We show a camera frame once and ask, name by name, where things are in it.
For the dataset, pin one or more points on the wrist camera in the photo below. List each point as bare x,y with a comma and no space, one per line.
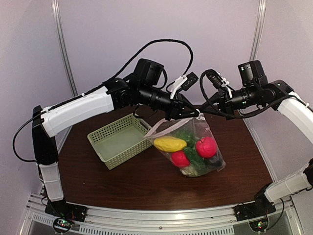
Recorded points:
184,82
219,82

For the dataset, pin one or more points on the red toy apple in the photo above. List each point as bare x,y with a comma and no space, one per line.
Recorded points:
206,147

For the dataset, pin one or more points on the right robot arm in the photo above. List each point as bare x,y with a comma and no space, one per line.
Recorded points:
255,97

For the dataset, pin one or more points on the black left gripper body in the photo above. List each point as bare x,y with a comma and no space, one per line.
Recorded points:
147,97

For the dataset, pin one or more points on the green plastic basket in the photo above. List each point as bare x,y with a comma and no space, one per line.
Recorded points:
120,140

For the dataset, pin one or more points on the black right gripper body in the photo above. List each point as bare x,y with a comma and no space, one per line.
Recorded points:
229,109

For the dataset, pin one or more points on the left circuit board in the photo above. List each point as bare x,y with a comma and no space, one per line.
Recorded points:
61,225

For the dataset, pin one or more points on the circuit board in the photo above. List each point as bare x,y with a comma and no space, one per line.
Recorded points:
259,225
61,225

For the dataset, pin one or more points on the clear zip top bag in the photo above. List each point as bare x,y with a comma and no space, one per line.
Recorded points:
197,126

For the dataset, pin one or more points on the white toy cauliflower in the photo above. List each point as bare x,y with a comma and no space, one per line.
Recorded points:
189,171

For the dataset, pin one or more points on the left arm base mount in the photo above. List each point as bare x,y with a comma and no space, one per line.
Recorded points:
66,210

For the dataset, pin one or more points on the right circuit board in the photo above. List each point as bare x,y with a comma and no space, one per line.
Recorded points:
259,225

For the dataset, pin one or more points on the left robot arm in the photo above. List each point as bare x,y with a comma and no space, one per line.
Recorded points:
139,87

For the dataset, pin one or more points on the left aluminium corner post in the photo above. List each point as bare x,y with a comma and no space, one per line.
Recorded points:
62,46

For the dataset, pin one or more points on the green toy cucumber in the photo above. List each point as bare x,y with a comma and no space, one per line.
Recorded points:
194,158

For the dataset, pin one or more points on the right aluminium corner post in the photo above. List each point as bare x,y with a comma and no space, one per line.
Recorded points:
259,27

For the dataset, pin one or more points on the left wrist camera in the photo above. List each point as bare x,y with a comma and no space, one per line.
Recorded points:
184,82

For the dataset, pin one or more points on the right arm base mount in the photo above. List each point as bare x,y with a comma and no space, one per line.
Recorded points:
255,209

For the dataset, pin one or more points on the purple toy eggplant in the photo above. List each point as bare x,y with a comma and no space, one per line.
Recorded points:
215,162

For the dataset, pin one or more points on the aluminium corner post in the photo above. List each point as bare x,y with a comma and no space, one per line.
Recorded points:
259,27
62,46

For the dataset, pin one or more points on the green toy bell pepper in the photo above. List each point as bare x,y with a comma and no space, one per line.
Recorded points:
188,137

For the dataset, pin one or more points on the yellow toy corn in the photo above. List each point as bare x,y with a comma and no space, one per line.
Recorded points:
169,144

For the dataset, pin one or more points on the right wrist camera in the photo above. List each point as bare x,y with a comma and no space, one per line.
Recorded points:
219,82

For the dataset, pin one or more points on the aluminium front frame rail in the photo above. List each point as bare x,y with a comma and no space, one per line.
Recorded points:
207,221

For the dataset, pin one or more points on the red toy strawberry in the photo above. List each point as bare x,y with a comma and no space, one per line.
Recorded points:
179,159

